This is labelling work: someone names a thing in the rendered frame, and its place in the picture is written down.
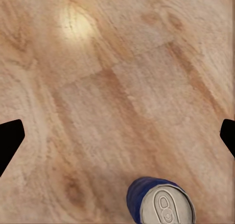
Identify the can of soda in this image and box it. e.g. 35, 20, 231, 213
126, 176, 196, 224

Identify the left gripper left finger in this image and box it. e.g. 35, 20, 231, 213
0, 119, 25, 177

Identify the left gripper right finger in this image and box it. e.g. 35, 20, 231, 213
220, 119, 235, 158

